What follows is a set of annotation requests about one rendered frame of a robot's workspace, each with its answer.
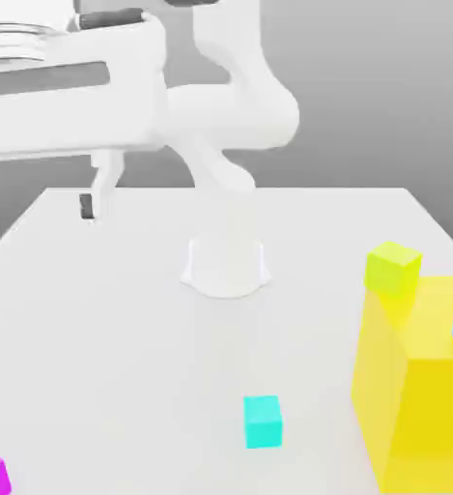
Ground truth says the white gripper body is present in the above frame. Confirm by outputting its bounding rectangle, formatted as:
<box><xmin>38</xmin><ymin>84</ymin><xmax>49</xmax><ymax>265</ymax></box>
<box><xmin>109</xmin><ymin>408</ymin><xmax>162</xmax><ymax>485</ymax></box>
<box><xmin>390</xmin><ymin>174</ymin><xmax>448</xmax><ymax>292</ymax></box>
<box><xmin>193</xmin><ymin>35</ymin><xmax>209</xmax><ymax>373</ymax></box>
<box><xmin>0</xmin><ymin>13</ymin><xmax>168</xmax><ymax>160</ymax></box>

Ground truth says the small cyan cube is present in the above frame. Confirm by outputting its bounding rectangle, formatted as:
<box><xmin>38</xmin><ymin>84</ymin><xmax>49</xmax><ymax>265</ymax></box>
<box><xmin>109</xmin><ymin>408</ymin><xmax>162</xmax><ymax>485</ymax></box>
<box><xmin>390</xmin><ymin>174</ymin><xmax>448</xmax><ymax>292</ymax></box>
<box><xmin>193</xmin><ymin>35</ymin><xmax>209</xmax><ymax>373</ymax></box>
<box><xmin>242</xmin><ymin>394</ymin><xmax>284</xmax><ymax>451</ymax></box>

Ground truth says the small lime yellow cube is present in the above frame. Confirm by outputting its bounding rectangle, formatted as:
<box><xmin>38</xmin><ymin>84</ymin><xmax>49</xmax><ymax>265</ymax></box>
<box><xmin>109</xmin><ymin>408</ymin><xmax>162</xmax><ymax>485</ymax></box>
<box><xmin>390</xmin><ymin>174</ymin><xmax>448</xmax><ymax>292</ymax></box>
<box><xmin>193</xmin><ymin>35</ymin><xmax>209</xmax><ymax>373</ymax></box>
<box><xmin>363</xmin><ymin>241</ymin><xmax>424</xmax><ymax>300</ymax></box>

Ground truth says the large yellow box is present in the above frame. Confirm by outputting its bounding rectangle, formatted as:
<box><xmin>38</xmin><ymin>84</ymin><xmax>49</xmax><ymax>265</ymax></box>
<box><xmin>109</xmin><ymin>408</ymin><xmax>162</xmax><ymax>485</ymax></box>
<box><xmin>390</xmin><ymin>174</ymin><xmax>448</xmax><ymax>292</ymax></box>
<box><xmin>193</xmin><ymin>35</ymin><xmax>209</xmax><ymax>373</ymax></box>
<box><xmin>350</xmin><ymin>275</ymin><xmax>453</xmax><ymax>495</ymax></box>

